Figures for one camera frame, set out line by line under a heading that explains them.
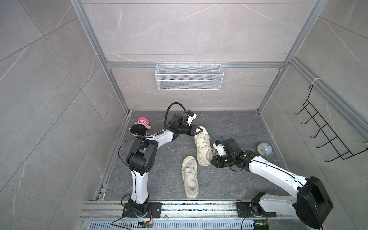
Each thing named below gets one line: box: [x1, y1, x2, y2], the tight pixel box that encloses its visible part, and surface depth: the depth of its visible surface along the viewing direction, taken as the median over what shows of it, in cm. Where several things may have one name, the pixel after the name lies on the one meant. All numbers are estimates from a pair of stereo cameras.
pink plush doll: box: [128, 116, 152, 137], surface depth 105 cm
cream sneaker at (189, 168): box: [181, 155, 199, 200], surface depth 79 cm
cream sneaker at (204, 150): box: [194, 126, 216, 167], surface depth 87 cm
